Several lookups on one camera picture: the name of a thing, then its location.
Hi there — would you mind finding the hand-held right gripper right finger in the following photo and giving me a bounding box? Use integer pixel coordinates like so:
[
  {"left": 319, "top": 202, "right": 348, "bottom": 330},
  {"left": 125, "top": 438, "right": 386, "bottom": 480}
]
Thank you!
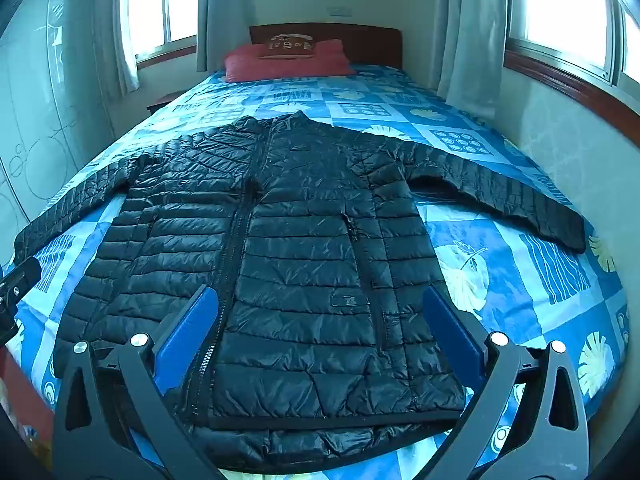
[{"left": 422, "top": 285, "right": 591, "bottom": 480}]

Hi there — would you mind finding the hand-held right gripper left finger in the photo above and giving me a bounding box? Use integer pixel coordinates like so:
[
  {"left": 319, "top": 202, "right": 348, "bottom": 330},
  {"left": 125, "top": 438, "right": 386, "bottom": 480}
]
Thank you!
[{"left": 52, "top": 285, "right": 226, "bottom": 480}]

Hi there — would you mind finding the black puffer jacket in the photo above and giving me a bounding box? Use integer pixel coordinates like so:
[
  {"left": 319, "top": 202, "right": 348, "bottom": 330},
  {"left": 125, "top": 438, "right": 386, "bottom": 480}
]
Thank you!
[{"left": 14, "top": 110, "right": 587, "bottom": 461}]

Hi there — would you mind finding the blue leaf-print bedspread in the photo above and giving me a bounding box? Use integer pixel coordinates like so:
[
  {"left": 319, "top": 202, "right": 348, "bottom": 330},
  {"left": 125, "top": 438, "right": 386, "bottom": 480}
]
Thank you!
[{"left": 10, "top": 67, "right": 631, "bottom": 480}]

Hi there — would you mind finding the frosted glass wardrobe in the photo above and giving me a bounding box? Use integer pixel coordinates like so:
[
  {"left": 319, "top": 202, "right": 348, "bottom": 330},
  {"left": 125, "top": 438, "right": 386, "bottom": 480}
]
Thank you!
[{"left": 0, "top": 0, "right": 126, "bottom": 243}]

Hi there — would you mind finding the dark wooden nightstand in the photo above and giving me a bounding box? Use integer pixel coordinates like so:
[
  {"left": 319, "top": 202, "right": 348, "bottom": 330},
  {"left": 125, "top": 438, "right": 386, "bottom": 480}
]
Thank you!
[{"left": 146, "top": 91, "right": 182, "bottom": 114}]

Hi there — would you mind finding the red pillow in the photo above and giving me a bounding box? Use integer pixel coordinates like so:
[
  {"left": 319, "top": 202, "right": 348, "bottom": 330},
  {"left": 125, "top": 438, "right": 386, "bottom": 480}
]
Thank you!
[{"left": 223, "top": 39, "right": 356, "bottom": 83}]

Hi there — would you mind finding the white curtain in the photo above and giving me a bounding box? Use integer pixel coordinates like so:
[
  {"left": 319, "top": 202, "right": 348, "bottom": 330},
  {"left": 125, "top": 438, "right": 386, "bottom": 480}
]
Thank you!
[
  {"left": 92, "top": 0, "right": 142, "bottom": 93},
  {"left": 435, "top": 0, "right": 509, "bottom": 117}
]

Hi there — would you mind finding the dark wooden headboard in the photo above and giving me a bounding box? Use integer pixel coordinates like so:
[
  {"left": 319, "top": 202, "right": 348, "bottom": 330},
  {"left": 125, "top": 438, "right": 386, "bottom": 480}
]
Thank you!
[{"left": 249, "top": 22, "right": 403, "bottom": 71}]

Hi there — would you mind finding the small brown printed cushion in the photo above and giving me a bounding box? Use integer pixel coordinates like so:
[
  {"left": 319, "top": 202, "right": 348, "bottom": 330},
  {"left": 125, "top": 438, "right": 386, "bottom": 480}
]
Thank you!
[{"left": 257, "top": 32, "right": 320, "bottom": 60}]

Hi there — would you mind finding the grey curtain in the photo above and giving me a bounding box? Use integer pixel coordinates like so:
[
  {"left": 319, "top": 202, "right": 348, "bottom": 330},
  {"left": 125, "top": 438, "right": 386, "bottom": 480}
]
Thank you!
[{"left": 196, "top": 0, "right": 251, "bottom": 73}]

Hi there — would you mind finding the wood-framed window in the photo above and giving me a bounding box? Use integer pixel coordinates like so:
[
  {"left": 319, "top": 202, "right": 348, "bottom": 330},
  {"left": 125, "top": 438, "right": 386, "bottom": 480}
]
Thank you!
[
  {"left": 122, "top": 0, "right": 202, "bottom": 70},
  {"left": 504, "top": 0, "right": 640, "bottom": 108}
]

